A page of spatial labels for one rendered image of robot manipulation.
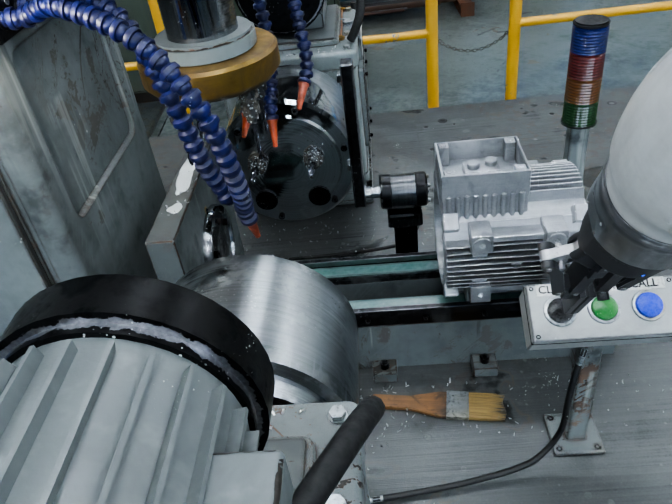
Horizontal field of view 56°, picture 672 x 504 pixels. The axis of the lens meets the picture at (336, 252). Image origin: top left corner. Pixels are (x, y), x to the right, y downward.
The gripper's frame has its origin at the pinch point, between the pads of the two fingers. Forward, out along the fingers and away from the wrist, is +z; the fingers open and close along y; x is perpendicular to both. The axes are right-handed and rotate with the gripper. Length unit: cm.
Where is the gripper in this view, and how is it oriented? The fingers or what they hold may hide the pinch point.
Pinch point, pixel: (576, 292)
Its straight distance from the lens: 71.0
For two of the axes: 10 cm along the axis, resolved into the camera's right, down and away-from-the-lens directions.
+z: 1.1, 3.4, 9.4
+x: 0.4, 9.4, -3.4
